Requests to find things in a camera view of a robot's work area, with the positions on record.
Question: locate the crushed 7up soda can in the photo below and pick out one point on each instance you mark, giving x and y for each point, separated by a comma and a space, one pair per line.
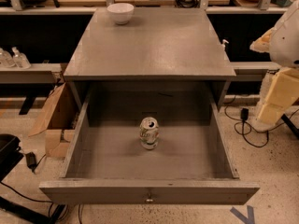
149, 133

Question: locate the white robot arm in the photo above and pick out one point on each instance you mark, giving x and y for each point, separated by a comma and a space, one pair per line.
282, 41

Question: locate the grey open top drawer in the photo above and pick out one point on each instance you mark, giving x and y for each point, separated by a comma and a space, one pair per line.
107, 164

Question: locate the metal drawer knob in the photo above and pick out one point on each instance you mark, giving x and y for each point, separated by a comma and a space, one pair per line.
149, 198

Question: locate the grey wooden cabinet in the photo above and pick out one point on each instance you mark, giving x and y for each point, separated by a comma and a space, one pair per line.
157, 43

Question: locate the brown cardboard box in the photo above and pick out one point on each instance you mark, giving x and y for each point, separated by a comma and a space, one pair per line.
56, 121

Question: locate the black power adapter right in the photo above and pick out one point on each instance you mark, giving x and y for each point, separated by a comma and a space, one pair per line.
244, 114

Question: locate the black power adapter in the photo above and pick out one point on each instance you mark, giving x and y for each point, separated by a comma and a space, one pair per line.
30, 160
244, 114

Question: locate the white ceramic bowl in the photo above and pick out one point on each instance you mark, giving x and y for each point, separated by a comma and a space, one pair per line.
121, 13

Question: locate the small white pump bottle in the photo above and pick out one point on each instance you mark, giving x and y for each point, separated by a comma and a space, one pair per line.
225, 44

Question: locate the black power adapter left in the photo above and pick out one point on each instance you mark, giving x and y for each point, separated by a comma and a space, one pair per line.
30, 160

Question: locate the yellow foam block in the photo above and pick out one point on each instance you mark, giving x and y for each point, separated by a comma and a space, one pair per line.
278, 92

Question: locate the clear sanitizer bottle right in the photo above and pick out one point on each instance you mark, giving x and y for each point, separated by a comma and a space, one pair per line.
20, 59

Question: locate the clear sanitizer bottle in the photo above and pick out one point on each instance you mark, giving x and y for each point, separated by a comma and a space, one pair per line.
6, 59
20, 59

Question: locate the black bin at left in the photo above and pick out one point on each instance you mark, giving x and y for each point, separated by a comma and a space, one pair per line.
9, 153

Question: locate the clear sanitizer bottle left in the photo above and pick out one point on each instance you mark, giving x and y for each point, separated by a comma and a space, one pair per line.
6, 59

